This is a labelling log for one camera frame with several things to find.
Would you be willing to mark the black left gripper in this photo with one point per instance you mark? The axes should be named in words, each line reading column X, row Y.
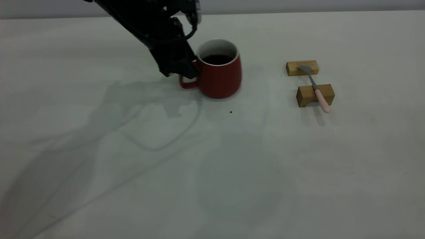
column 172, row 46

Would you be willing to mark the red ceramic cup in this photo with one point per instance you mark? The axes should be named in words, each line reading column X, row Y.
column 219, row 79

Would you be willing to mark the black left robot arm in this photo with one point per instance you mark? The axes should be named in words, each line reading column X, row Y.
column 132, row 16

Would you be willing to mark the flat wooden block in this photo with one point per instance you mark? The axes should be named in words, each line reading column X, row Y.
column 294, row 68

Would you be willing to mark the arched wooden block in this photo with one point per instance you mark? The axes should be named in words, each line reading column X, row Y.
column 305, row 94

